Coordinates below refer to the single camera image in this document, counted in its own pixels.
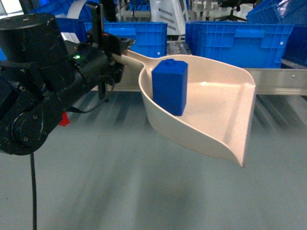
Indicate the left blue plastic crate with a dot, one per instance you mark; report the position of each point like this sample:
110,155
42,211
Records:
150,38

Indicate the blue plastic crate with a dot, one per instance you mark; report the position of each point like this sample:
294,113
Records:
245,45
150,38

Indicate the white machine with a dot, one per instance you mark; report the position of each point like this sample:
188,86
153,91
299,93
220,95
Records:
172,12

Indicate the right blue plastic crate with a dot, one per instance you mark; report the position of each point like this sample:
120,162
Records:
245,45

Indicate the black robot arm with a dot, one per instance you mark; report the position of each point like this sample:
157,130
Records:
43,76

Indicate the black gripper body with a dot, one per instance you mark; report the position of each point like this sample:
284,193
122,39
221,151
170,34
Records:
94,60

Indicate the blue plastic block part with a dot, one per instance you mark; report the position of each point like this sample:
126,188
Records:
170,81

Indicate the black office chair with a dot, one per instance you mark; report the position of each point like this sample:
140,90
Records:
235,6

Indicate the beige plastic dustpan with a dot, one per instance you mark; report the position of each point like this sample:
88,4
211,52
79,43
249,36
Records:
217,117

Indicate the tilted blue crate far right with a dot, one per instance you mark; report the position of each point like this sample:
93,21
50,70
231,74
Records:
286,12

